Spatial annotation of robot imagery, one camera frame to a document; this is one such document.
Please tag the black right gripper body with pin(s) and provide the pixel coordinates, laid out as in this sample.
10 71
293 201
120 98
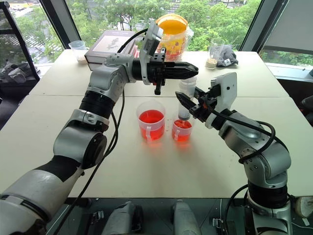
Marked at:
204 106

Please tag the large cup with red liquid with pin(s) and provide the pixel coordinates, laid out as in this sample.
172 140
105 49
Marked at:
151 122

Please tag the small cup with red liquid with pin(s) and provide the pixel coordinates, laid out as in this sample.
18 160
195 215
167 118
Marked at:
182 132

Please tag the stack of books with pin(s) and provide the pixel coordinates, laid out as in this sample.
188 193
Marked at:
110 46

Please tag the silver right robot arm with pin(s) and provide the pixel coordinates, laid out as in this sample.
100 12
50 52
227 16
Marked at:
266 156

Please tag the black chair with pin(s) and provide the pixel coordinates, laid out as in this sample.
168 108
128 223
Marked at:
308 105

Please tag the grey sandal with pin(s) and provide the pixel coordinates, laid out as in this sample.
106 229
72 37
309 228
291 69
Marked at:
14 66
18 77

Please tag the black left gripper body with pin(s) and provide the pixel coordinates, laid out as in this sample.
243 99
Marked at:
157 71

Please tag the clear glass with grains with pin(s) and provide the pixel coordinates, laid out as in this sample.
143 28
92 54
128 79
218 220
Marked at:
212 56

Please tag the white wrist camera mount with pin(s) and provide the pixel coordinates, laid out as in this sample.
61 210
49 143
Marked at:
227 93
152 36

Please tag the grey roller blind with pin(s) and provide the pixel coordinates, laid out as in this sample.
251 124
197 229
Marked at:
291 24

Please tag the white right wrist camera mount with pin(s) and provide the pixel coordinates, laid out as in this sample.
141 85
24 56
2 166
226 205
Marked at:
227 93

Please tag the clear pitcher with orange lid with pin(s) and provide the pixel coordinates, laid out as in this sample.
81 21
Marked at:
174 36

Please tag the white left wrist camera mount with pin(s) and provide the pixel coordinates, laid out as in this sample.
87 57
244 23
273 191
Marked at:
152 36

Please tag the dark grey rounded shape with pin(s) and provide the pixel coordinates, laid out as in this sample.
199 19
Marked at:
185 218
122 218

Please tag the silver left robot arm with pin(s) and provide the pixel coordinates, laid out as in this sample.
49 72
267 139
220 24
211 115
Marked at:
73 139

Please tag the round wooden disc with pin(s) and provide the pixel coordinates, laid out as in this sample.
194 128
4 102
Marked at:
304 206

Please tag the black metal shelf rack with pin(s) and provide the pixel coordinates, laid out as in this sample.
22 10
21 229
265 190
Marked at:
22 41

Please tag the grey folded cloth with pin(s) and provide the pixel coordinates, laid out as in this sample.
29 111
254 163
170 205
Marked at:
228 57

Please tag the clear plastic syringe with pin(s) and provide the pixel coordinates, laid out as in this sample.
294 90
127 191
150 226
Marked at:
184 113

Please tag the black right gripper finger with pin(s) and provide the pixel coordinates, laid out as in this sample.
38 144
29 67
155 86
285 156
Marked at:
200 93
185 101

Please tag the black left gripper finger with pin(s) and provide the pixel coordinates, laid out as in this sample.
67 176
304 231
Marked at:
182 66
182 74

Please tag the plastic measuring cup with grains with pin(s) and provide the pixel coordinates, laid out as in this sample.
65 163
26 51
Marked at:
79 50

